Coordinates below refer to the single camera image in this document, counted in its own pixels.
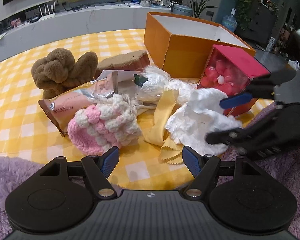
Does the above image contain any white tissue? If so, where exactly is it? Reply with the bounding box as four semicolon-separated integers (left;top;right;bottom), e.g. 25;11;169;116
165;88;242;155

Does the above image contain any pink white crochet bag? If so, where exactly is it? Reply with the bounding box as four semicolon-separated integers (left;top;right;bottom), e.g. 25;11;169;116
68;94;142;156

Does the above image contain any brown knotted plush toy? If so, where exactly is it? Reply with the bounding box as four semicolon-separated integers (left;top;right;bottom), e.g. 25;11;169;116
31;48;98;99

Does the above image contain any brown bear-shaped sponge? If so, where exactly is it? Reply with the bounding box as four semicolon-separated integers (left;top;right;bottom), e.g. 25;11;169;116
97;50;150;73

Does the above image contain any white plastic bundle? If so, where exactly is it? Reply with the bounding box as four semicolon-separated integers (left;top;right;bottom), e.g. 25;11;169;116
135;66;195;105

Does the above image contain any yellow cleaning cloth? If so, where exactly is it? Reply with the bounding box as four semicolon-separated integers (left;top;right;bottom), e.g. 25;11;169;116
143;90;183;165

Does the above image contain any purple fluffy rug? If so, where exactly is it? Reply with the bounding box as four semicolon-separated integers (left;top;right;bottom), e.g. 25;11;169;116
0;102;300;240

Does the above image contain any red box with pink balls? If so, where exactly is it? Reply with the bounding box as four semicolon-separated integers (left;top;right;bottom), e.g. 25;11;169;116
197;44;271;118

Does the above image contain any pink snack packet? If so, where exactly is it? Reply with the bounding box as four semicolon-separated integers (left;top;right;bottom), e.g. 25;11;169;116
38;70;119;137

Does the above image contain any blue water jug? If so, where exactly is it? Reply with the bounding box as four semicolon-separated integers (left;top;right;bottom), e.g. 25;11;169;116
221;8;237;33

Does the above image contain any yellow checkered tablecloth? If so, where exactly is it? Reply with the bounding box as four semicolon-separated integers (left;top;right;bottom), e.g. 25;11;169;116
0;29;276;189

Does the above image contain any orange cardboard box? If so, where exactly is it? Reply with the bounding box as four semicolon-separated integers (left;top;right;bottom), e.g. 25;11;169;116
143;12;256;78

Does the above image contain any climbing leafy plant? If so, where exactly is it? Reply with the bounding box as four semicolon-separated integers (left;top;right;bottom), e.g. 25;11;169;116
235;0;279;31

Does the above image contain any green potted plant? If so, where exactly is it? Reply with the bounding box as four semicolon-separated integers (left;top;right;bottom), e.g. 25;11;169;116
189;0;217;18

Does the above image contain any grey round trash bin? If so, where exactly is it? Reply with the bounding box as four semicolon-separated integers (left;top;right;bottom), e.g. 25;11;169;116
171;4;193;17

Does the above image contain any white wifi router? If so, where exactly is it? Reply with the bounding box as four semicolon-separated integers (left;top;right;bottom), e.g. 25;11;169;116
39;2;56;21

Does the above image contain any white tv console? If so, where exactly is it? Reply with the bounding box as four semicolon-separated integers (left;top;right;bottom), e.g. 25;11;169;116
0;4;170;62

